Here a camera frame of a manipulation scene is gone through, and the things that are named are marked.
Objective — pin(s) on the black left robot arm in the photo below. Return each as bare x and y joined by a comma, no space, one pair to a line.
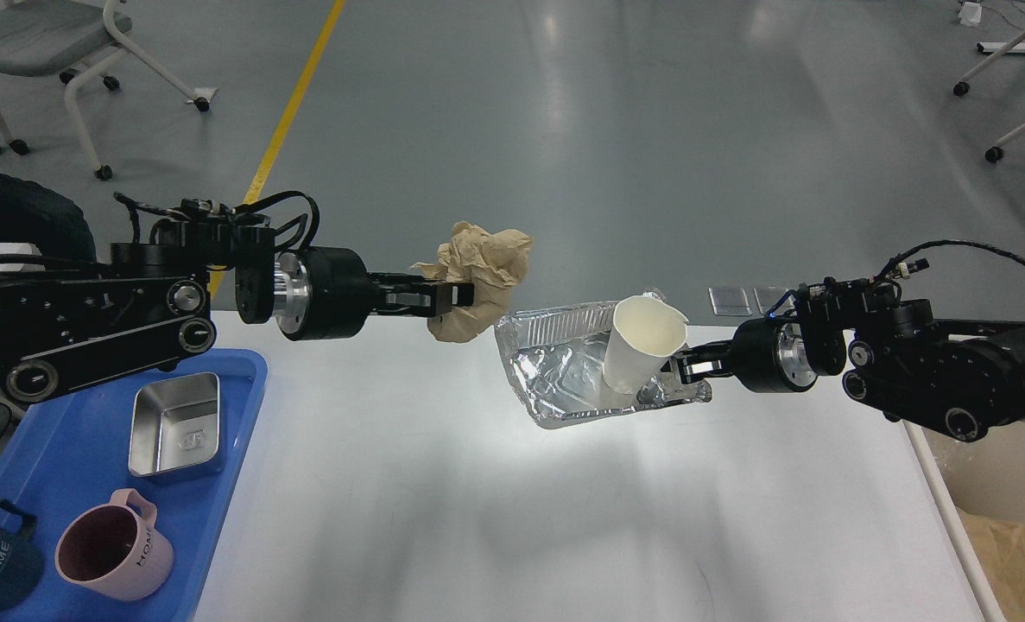
66,325

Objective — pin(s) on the brown paper in bin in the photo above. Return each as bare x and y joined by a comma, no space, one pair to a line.
1000,549

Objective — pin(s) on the pink ribbed mug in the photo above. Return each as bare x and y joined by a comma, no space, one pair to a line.
115,549

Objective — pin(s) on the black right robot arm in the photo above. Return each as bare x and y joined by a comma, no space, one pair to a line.
960,378

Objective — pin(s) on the stainless steel rectangular container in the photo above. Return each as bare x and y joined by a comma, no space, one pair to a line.
176,433

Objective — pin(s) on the grey office chair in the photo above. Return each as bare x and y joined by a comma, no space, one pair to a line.
46,38

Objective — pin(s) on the floor outlet plate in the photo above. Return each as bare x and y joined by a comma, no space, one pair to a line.
730,301
774,300

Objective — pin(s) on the floor outlet plate left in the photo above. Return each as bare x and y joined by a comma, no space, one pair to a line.
730,301

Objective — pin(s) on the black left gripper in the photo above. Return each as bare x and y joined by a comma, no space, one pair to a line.
329,294

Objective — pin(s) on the beige plastic bin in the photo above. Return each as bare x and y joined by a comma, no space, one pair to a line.
986,478

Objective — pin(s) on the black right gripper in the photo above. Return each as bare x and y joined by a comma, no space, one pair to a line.
764,355

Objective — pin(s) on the floor outlet plate right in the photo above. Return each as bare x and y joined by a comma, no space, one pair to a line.
774,300

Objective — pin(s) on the white paper cup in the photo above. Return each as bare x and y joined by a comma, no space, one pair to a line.
645,332

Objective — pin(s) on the person in dark jeans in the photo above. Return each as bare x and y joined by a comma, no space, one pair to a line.
36,215

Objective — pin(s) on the aluminium foil tray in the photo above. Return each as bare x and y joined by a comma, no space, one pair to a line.
554,361

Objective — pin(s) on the blue plastic tray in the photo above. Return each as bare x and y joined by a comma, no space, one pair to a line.
72,453

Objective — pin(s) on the brown paper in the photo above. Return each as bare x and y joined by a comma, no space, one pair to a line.
494,263
1000,549

